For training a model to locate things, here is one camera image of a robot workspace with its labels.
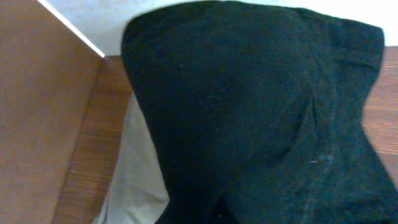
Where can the black shorts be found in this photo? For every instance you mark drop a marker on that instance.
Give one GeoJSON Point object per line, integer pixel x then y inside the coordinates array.
{"type": "Point", "coordinates": [255, 113]}

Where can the folded beige shorts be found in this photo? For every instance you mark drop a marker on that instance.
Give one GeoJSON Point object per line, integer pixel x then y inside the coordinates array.
{"type": "Point", "coordinates": [136, 194]}

